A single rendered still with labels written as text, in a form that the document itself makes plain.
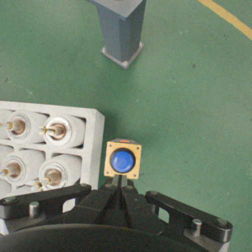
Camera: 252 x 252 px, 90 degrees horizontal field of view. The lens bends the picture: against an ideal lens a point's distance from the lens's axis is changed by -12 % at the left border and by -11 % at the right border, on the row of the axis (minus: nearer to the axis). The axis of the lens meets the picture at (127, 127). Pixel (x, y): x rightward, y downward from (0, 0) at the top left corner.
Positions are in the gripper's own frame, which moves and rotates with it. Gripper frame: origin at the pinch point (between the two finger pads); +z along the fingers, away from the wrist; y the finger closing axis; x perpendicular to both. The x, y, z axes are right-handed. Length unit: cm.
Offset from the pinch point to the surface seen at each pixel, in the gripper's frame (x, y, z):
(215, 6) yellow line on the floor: 79, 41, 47
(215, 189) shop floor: -16, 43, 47
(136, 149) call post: 2.5, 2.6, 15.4
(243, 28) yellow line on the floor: 68, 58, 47
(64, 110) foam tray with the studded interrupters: 10.7, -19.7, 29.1
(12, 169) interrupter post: -6.9, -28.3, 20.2
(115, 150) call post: 1.9, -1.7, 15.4
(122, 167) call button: -1.0, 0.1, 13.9
